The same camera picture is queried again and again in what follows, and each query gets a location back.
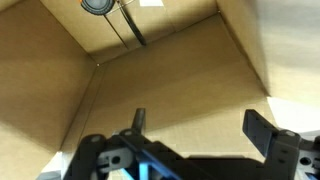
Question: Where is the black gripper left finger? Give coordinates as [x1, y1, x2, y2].
[64, 108, 174, 180]

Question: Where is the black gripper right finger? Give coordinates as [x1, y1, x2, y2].
[242, 109, 320, 180]

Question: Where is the black tape measure with strap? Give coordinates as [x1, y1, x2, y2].
[79, 0, 148, 47]

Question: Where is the brown cardboard shipping box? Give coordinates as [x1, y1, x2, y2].
[0, 0, 320, 180]

